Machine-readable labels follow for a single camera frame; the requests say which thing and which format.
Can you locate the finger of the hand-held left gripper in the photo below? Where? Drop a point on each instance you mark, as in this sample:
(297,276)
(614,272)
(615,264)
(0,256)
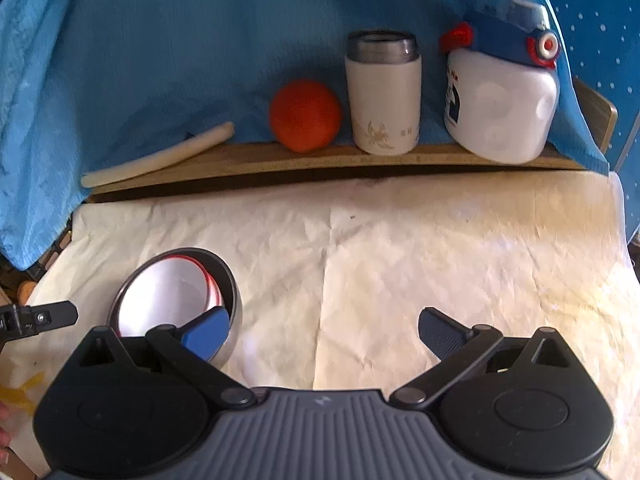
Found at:
(45,316)

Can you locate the white bowl with red rim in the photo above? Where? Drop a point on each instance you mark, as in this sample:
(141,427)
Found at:
(160,295)
(217,286)

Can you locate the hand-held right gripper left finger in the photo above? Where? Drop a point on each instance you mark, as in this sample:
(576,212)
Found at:
(206,336)

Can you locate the white jug with blue lid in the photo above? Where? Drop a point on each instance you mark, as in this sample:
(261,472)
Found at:
(500,105)

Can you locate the blue dotted panel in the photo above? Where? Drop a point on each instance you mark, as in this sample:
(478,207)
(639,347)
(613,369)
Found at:
(605,40)

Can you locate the wooden board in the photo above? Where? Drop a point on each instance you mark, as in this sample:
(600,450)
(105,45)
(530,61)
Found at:
(310,165)

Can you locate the white thermos cup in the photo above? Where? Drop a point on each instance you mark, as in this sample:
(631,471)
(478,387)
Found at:
(384,110)

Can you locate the orange fruit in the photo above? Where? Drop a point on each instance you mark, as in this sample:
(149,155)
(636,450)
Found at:
(306,116)

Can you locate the wooden plank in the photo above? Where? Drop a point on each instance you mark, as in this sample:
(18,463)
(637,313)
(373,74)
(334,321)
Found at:
(597,110)

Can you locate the blue cloth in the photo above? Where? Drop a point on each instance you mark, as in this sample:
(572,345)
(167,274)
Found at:
(150,70)

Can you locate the small orange round object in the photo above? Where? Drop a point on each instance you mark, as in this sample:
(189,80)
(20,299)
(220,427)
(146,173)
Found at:
(27,290)

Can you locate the cream table cloth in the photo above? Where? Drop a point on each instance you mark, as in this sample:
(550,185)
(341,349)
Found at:
(400,270)

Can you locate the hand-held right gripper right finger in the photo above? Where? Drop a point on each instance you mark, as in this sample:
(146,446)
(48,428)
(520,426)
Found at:
(441,336)

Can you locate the dark steel bowl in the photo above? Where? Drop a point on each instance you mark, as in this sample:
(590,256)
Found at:
(233,310)

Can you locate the person's left hand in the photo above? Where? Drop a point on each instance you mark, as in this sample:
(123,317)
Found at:
(4,432)

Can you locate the cream rolling pin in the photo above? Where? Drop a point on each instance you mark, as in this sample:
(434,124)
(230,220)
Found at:
(160,155)

